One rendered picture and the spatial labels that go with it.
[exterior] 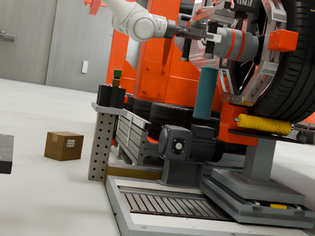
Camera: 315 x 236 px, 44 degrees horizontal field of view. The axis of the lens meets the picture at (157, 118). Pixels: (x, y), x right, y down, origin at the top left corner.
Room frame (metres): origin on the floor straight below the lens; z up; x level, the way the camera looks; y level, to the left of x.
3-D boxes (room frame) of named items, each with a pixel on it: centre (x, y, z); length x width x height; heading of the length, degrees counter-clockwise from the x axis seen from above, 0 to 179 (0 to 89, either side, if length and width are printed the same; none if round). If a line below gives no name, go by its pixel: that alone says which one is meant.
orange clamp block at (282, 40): (1.54, -0.43, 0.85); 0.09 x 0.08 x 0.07; 13
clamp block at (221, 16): (1.63, -0.20, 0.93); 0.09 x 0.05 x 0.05; 103
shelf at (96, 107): (2.29, 0.30, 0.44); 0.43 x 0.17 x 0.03; 13
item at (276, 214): (1.89, -0.52, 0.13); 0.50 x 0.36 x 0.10; 13
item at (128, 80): (4.22, 0.19, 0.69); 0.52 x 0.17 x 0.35; 103
